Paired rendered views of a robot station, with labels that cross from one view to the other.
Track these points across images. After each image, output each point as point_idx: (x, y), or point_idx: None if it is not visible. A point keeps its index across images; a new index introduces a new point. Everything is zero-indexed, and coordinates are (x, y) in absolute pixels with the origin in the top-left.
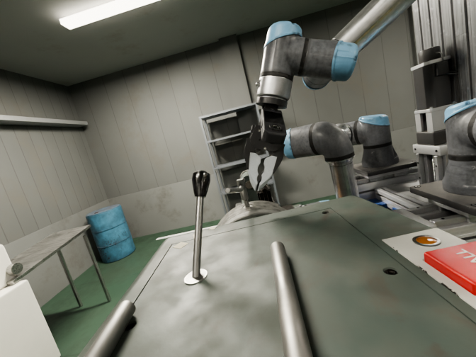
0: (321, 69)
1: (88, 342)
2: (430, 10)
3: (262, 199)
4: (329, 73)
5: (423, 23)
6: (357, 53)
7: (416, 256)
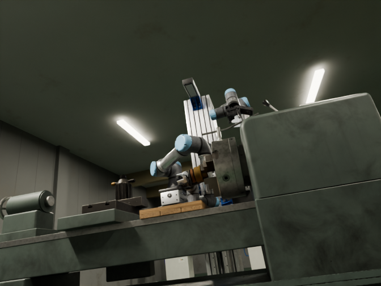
0: None
1: (308, 104)
2: (197, 129)
3: (128, 189)
4: None
5: (193, 133)
6: None
7: None
